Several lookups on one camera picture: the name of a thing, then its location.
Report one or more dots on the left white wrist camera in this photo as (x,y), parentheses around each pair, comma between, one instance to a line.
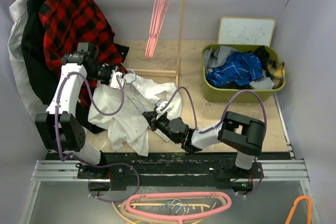
(116,85)

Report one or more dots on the grey garment in basket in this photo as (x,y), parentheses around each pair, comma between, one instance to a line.
(218,58)

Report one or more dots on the grey white hanging shirt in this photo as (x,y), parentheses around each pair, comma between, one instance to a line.
(31,102)

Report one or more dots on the blue checked shirt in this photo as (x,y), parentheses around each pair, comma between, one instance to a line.
(240,68)

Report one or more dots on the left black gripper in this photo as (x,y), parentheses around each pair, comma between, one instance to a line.
(115,68)

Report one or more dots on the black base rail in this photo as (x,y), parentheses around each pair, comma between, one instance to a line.
(170,170)

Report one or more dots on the large pink hanger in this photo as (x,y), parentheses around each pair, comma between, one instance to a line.
(175,201)

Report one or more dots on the black garment in basket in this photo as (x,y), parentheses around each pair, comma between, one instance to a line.
(264,83)

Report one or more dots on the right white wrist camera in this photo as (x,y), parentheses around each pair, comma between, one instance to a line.
(162,107)

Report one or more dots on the red black plaid shirt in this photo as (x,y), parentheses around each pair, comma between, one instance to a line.
(66,23)

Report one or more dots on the yellow black plaid garment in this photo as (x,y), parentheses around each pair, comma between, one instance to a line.
(276,71)

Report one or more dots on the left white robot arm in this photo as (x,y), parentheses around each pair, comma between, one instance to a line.
(59,127)

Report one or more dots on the small whiteboard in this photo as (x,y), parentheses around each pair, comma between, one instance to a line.
(246,31)

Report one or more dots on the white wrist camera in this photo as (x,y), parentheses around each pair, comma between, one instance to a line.
(162,107)
(116,85)

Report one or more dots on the black hanging shirt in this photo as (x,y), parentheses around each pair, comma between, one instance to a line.
(40,77)

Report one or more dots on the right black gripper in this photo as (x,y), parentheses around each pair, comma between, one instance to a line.
(151,117)

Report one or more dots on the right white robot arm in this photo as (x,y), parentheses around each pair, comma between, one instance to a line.
(243,133)

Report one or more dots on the aluminium frame rail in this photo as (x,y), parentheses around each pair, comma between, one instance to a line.
(56,195)

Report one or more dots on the pink hangers on rack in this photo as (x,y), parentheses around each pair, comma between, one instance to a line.
(159,11)

